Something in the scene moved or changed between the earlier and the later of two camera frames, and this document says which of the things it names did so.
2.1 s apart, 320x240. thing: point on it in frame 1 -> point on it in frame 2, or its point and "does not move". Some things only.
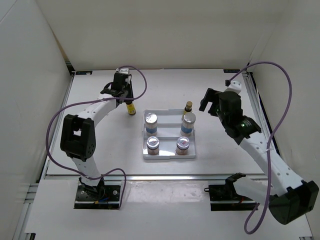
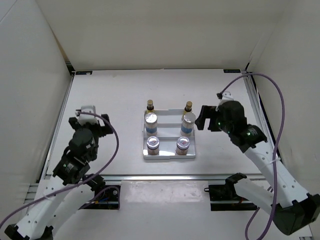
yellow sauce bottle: [131, 108] -> [150, 107]
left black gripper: [129, 87] -> [73, 121]
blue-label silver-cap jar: [151, 121] does not move
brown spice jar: [182, 144] does not move
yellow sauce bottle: [188, 108] does not move
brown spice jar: [153, 144] does not move
